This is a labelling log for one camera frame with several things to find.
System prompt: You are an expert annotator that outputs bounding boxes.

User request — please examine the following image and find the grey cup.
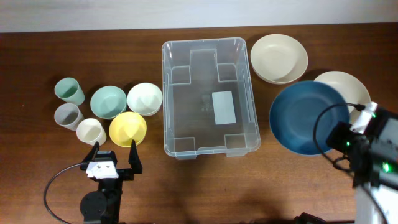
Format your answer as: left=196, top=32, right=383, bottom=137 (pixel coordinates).
left=54, top=103, right=84, bottom=131

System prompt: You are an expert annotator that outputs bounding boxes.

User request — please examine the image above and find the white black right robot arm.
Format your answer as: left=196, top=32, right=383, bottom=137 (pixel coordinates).
left=312, top=102, right=397, bottom=223

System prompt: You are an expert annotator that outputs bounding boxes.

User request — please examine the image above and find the black right camera cable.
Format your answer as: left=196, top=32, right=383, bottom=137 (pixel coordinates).
left=312, top=102, right=366, bottom=175

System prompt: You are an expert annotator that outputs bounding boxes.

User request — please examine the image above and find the clear plastic storage bin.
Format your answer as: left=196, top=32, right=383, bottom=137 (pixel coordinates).
left=162, top=37, right=261, bottom=160

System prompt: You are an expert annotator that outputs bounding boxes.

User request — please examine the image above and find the white label in bin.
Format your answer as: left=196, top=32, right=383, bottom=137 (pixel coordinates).
left=212, top=91, right=236, bottom=125

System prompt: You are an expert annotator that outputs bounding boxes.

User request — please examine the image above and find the yellow small bowl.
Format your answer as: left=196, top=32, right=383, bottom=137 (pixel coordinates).
left=109, top=111, right=147, bottom=147

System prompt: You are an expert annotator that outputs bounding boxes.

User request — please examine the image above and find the beige bowl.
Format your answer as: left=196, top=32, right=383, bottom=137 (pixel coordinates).
left=250, top=34, right=308, bottom=85
left=313, top=70, right=372, bottom=124

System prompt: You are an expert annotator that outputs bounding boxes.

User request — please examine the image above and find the green small bowl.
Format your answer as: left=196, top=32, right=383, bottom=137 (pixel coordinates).
left=90, top=86, right=127, bottom=119

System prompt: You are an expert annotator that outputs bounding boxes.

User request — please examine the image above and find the black left camera cable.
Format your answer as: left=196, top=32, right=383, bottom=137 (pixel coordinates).
left=43, top=162, right=85, bottom=224

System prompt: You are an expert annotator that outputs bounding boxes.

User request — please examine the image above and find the blue bowl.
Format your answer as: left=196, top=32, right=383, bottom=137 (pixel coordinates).
left=269, top=81, right=350, bottom=156

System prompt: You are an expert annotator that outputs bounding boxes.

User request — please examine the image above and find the cream cup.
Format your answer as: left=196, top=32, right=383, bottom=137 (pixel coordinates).
left=76, top=118, right=107, bottom=146

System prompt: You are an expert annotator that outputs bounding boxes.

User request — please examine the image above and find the black camera cable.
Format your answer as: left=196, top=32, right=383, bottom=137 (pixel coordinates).
left=312, top=102, right=366, bottom=175
left=43, top=162, right=85, bottom=224

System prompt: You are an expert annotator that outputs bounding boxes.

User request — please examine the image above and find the green cup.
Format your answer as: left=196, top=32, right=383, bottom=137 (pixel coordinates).
left=54, top=77, right=85, bottom=106

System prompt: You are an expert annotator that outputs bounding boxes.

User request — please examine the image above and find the white small bowl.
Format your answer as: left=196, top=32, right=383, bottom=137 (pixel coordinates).
left=127, top=83, right=163, bottom=116

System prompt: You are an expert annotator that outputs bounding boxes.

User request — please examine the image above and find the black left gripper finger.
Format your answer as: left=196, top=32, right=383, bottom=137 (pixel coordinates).
left=128, top=140, right=143, bottom=174
left=80, top=142, right=100, bottom=170

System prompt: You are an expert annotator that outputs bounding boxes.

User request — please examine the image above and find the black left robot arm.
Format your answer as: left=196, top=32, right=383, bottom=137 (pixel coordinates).
left=80, top=141, right=142, bottom=223

